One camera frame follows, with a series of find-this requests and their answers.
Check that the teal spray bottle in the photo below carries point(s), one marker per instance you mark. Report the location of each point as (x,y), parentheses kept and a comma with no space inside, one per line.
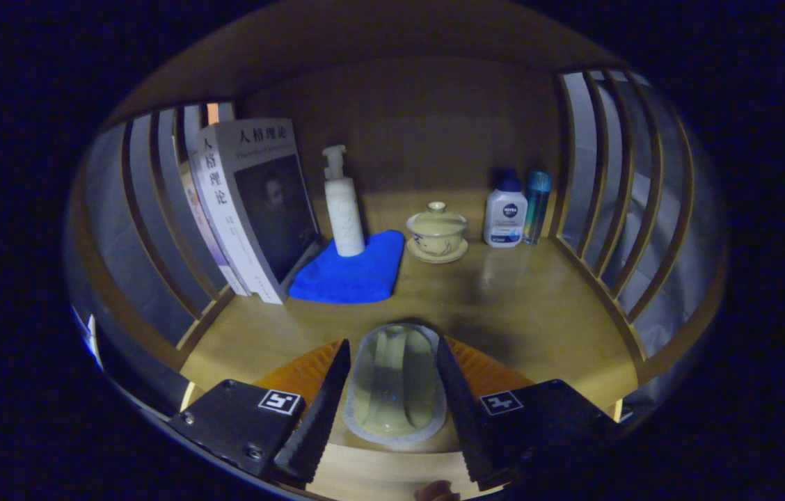
(536,209)

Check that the wooden countertop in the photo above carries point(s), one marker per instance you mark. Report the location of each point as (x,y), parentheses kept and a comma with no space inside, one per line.
(525,306)

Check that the wooden cabinet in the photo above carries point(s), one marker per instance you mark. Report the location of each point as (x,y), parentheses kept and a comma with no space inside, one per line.
(420,118)

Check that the white pump bottle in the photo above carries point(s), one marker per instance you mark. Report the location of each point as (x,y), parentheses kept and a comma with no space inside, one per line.
(345,216)

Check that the thick white book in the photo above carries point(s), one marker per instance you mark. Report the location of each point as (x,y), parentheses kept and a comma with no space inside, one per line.
(267,202)

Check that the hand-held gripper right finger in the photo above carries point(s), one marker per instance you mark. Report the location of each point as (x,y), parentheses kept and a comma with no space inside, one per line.
(465,417)

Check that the thin pale book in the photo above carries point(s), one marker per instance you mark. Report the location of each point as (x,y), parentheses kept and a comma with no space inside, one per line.
(203,219)

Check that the white lotion bottle blue cap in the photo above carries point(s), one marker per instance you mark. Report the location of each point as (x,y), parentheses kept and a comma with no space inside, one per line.
(504,216)

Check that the folded blue cloth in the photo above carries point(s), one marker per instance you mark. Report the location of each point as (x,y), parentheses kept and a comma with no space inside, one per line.
(351,278)

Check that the wooden drawer with black knob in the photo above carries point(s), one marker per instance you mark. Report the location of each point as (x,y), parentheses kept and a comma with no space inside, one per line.
(378,473)

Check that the lidded ceramic tea cup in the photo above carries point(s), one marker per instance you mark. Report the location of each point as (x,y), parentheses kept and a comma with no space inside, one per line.
(436,233)

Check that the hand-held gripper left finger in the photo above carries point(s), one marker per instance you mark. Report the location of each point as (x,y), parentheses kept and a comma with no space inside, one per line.
(319,417)

